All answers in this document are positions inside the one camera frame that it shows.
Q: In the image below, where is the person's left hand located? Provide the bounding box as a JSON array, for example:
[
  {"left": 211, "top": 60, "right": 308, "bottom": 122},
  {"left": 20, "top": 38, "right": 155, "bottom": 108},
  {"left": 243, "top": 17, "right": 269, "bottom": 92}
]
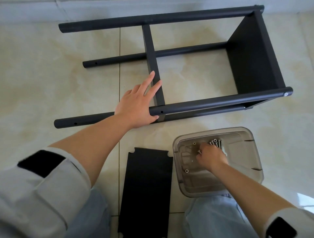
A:
[{"left": 114, "top": 71, "right": 163, "bottom": 129}]

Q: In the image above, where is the person's right hand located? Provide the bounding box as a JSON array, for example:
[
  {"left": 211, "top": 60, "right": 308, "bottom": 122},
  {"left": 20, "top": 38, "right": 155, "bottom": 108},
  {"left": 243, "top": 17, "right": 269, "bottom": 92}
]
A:
[{"left": 195, "top": 143, "right": 229, "bottom": 173}]

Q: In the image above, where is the dark grey shelf frame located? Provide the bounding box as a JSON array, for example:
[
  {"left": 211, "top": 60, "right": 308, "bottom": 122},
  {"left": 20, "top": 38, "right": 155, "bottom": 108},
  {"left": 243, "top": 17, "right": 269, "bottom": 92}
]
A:
[{"left": 54, "top": 5, "right": 293, "bottom": 129}]

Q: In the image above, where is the person's left forearm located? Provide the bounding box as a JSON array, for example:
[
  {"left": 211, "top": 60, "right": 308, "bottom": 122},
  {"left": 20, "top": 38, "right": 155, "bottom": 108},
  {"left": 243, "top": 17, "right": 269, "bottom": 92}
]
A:
[{"left": 49, "top": 114, "right": 134, "bottom": 188}]

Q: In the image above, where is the person's right forearm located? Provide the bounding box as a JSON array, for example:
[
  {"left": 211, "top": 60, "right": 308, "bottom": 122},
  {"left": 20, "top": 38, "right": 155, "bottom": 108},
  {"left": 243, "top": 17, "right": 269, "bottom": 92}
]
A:
[{"left": 212, "top": 162, "right": 296, "bottom": 237}]

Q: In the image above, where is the bunch of silver screws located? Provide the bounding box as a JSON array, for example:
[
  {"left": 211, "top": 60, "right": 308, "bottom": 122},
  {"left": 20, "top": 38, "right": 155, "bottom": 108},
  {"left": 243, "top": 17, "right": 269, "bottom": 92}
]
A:
[{"left": 208, "top": 139, "right": 223, "bottom": 149}]

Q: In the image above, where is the clear plastic container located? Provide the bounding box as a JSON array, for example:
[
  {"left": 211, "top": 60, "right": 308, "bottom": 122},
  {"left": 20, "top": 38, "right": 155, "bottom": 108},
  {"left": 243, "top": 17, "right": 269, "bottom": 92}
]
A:
[{"left": 172, "top": 127, "right": 264, "bottom": 198}]

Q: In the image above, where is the black shelf panel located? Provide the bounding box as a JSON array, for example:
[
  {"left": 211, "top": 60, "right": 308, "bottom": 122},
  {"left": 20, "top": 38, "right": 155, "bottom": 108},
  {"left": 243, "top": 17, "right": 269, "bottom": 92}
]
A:
[{"left": 118, "top": 147, "right": 174, "bottom": 233}]

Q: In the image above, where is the person's right jeans leg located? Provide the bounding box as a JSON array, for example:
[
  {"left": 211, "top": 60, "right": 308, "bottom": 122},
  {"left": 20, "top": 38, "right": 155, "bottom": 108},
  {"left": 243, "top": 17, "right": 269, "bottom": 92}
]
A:
[{"left": 183, "top": 193, "right": 261, "bottom": 238}]

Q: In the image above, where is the person's jeans leg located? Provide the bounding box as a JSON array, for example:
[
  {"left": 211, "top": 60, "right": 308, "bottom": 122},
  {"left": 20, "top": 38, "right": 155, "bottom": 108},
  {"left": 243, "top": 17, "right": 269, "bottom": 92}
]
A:
[
  {"left": 64, "top": 186, "right": 111, "bottom": 238},
  {"left": 183, "top": 193, "right": 261, "bottom": 238}
]

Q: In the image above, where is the person's left jeans leg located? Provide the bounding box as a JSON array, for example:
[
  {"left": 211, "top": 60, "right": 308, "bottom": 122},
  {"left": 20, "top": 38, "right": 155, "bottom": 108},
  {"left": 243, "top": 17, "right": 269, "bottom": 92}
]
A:
[{"left": 64, "top": 186, "right": 111, "bottom": 238}]

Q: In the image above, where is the person's left grey sleeve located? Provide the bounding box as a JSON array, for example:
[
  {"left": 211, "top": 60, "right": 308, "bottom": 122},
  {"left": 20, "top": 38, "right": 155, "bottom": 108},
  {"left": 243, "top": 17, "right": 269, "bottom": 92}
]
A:
[{"left": 0, "top": 147, "right": 93, "bottom": 238}]

